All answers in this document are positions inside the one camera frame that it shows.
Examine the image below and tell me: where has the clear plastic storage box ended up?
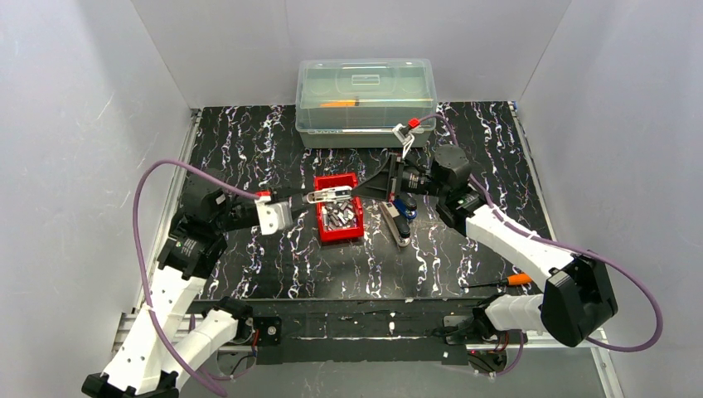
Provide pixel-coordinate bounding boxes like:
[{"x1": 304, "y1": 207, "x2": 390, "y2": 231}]
[{"x1": 294, "y1": 58, "x2": 439, "y2": 149}]

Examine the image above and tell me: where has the pile of staple strips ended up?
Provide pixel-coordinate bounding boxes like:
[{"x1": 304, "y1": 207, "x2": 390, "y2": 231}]
[{"x1": 321, "y1": 201, "x2": 358, "y2": 231}]

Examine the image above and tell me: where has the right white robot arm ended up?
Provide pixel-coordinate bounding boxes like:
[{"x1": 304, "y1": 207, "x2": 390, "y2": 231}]
[{"x1": 351, "y1": 145, "x2": 618, "y2": 347}]

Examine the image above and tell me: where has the red plastic bin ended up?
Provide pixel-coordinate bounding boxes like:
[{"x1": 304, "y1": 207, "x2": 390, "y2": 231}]
[{"x1": 313, "y1": 172, "x2": 365, "y2": 244}]

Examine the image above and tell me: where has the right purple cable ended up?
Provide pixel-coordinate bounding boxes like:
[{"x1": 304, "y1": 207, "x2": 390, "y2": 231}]
[{"x1": 417, "y1": 112, "x2": 664, "y2": 380}]

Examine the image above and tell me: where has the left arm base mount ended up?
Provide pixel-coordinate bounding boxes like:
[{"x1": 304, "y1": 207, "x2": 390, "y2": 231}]
[{"x1": 225, "y1": 316, "x2": 283, "y2": 347}]

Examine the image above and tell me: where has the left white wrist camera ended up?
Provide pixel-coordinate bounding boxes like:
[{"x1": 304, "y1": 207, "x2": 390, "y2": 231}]
[{"x1": 255, "y1": 191, "x2": 293, "y2": 235}]

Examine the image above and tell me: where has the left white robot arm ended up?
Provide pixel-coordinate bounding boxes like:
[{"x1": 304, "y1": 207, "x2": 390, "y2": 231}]
[{"x1": 81, "y1": 172, "x2": 332, "y2": 397}]

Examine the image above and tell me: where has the purple cable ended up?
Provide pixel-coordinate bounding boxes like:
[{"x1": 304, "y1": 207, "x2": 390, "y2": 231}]
[
  {"x1": 417, "y1": 112, "x2": 664, "y2": 380},
  {"x1": 131, "y1": 159, "x2": 260, "y2": 398}
]

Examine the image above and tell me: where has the orange handled screwdriver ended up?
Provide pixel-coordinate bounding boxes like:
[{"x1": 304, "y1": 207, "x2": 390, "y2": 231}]
[{"x1": 463, "y1": 273, "x2": 533, "y2": 289}]

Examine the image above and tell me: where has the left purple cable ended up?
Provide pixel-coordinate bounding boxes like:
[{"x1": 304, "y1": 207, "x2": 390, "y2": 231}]
[{"x1": 131, "y1": 159, "x2": 260, "y2": 398}]

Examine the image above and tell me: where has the black silver stapler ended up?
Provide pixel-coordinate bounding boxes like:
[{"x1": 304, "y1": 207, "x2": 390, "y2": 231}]
[{"x1": 380, "y1": 202, "x2": 410, "y2": 247}]

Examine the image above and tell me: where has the orange tool inside box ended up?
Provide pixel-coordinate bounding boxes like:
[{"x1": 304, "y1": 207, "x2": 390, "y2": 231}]
[{"x1": 320, "y1": 99, "x2": 360, "y2": 108}]

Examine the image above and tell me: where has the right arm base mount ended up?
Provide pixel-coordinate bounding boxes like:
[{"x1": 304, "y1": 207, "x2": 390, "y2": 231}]
[{"x1": 428, "y1": 313, "x2": 527, "y2": 351}]

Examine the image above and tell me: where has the blue stapler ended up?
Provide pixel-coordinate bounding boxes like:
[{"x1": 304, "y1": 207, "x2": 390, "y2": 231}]
[{"x1": 393, "y1": 195, "x2": 417, "y2": 221}]

